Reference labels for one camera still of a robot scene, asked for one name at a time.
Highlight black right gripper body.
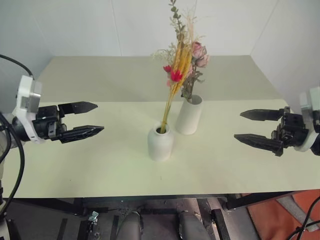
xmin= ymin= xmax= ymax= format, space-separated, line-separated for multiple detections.
xmin=271 ymin=106 xmax=311 ymax=157

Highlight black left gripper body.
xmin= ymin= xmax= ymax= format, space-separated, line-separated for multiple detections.
xmin=31 ymin=105 xmax=68 ymax=141

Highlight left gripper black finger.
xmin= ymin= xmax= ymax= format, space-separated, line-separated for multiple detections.
xmin=59 ymin=125 xmax=105 ymax=145
xmin=57 ymin=101 xmax=98 ymax=119

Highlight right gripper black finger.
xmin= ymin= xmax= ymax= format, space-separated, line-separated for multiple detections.
xmin=233 ymin=133 xmax=285 ymax=157
xmin=239 ymin=108 xmax=286 ymax=123

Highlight white cylinder vase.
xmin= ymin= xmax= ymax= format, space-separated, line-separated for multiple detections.
xmin=174 ymin=94 xmax=204 ymax=136

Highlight white round-shouldered vase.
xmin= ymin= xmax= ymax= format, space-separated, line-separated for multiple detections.
xmin=147 ymin=121 xmax=175 ymax=162

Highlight orange floor mat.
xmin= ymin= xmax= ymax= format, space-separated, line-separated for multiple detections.
xmin=246 ymin=189 xmax=320 ymax=240

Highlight pink rose bouquet with greenery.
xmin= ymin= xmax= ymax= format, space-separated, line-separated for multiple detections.
xmin=150 ymin=0 xmax=211 ymax=103

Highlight yellow wheat bouquet, red flowers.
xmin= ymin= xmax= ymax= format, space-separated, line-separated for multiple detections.
xmin=159 ymin=41 xmax=195 ymax=134

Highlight dark grey rounded shape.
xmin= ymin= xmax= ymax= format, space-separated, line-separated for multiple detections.
xmin=177 ymin=209 xmax=212 ymax=240
xmin=121 ymin=209 xmax=145 ymax=240

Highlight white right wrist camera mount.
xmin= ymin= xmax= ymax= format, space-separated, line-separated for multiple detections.
xmin=293 ymin=86 xmax=320 ymax=152

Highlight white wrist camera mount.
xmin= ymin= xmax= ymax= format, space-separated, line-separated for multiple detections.
xmin=11 ymin=74 xmax=47 ymax=145
xmin=293 ymin=86 xmax=320 ymax=152

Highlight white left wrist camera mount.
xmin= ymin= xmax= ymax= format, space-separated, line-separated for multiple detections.
xmin=11 ymin=74 xmax=47 ymax=145

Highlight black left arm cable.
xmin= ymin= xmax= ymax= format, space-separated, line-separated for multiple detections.
xmin=0 ymin=54 xmax=35 ymax=218

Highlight black metal table frame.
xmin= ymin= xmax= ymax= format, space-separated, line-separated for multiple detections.
xmin=72 ymin=190 xmax=297 ymax=240

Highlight black floor cable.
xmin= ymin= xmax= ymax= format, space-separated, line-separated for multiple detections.
xmin=289 ymin=191 xmax=320 ymax=240

